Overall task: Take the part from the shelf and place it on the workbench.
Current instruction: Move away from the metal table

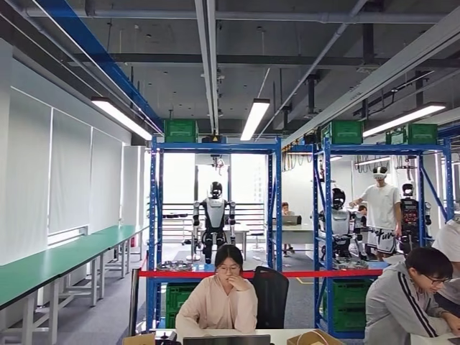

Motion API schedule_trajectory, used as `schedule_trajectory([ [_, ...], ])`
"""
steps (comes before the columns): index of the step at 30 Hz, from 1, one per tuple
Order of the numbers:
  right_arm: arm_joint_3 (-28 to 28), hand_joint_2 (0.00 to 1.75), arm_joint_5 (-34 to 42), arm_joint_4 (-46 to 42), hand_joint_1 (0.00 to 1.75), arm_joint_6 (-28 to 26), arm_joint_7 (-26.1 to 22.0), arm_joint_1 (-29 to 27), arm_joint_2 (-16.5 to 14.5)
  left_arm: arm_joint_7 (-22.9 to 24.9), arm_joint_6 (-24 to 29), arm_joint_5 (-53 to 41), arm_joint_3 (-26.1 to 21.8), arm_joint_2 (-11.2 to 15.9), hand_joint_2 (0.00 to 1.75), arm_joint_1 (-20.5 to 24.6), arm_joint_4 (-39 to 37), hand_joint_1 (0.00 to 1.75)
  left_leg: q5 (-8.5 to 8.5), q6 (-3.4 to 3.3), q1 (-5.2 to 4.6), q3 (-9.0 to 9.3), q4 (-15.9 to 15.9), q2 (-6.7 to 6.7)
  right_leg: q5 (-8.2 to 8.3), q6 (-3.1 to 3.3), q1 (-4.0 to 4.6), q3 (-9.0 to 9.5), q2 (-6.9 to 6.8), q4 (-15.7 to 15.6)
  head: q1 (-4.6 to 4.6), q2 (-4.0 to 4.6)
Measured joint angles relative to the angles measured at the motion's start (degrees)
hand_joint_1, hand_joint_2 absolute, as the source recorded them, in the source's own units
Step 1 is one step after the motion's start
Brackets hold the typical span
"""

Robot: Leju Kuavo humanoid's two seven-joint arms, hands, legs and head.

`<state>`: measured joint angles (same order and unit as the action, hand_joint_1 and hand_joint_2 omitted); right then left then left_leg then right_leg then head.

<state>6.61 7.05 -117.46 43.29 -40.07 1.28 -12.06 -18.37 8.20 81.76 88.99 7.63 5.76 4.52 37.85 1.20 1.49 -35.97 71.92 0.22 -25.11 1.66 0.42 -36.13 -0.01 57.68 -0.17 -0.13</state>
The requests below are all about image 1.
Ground blue metal shelf rack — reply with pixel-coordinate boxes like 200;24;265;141
311;138;454;340
146;137;284;332

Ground round metal disc part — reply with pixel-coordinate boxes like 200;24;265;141
156;259;195;272
332;258;370;272

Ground long green top workbench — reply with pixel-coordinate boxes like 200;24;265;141
0;224;150;345

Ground white black humanoid robot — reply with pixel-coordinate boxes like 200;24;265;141
191;181;237;265
318;187;363;260

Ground ceiling light strip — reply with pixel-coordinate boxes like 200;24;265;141
240;98;271;142
90;97;154;142
363;102;447;139

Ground green plastic crate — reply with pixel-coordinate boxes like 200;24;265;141
385;128;409;146
164;119;199;144
320;119;363;146
322;278;374;334
164;283;198;329
407;123;439;146

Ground person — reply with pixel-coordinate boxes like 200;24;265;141
281;201;295;253
431;218;460;318
363;247;460;345
175;244;258;340
349;165;403;260

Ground black office chair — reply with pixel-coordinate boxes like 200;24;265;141
250;265;290;331

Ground red barrier tape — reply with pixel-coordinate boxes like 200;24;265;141
138;269;384;280

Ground white roller blind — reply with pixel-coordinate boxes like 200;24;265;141
48;108;92;235
9;88;53;263
88;127;124;234

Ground dark grey laptop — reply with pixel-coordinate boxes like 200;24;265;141
182;334;271;345

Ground white desk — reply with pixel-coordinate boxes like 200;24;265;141
154;328;460;345

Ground brown cardboard box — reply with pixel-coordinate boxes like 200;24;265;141
122;333;155;345
287;329;345;345

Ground blue ceiling beam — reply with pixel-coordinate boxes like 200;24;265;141
34;0;164;134

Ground white ceiling rail pair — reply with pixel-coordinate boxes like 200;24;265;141
194;0;221;137

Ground black barrier post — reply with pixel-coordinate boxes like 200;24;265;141
128;267;142;337

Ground white ceiling cable tray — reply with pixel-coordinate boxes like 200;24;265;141
281;6;460;147

